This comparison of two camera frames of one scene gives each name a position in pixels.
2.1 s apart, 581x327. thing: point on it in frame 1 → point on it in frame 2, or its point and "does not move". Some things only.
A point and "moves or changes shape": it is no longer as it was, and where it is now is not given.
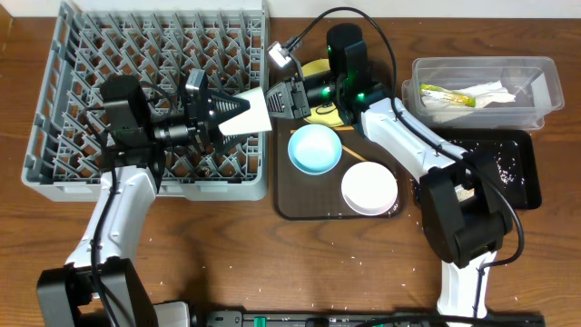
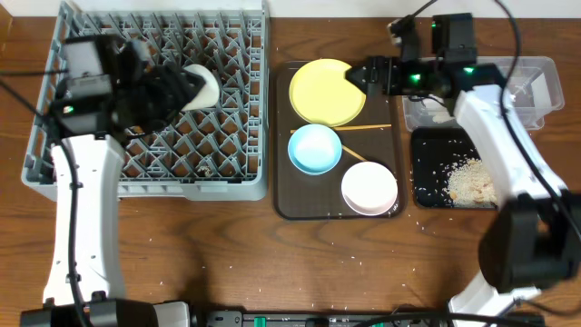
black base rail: [367, 318] does not move
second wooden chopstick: [358, 155] does not move
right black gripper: [299, 96] → [390, 66]
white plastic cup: [254, 120] moves or changes shape
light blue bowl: [314, 149] does not move
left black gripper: [202, 116] → [160, 95]
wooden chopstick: [339, 128] does not move
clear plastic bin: [502, 93] does not move
